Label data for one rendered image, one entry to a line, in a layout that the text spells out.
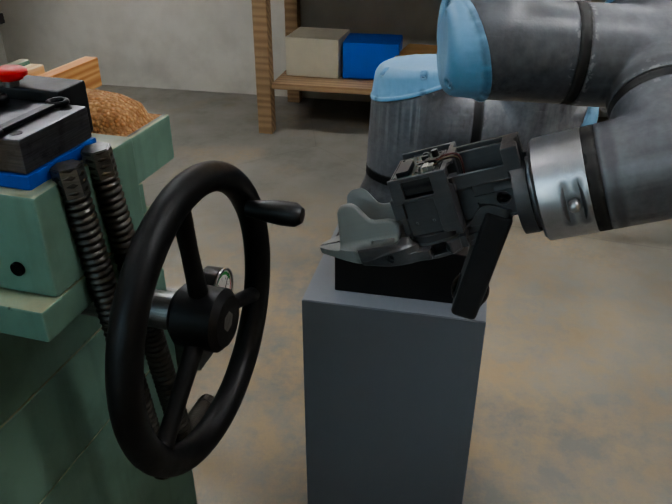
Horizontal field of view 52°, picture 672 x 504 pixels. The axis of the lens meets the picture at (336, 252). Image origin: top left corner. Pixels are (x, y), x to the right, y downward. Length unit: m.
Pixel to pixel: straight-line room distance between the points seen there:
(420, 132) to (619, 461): 0.98
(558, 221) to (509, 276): 1.73
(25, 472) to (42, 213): 0.32
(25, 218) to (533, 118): 0.74
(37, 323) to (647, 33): 0.55
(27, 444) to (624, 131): 0.63
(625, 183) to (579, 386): 1.37
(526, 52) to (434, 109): 0.45
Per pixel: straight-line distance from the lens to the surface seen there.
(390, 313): 1.12
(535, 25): 0.63
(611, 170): 0.58
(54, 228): 0.58
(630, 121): 0.60
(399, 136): 1.07
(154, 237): 0.53
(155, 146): 0.89
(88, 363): 0.83
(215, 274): 0.95
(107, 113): 0.86
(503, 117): 1.08
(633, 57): 0.65
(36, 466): 0.81
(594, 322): 2.17
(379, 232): 0.64
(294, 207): 0.66
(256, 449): 1.66
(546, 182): 0.58
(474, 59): 0.62
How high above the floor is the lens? 1.18
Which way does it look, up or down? 29 degrees down
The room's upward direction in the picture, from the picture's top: straight up
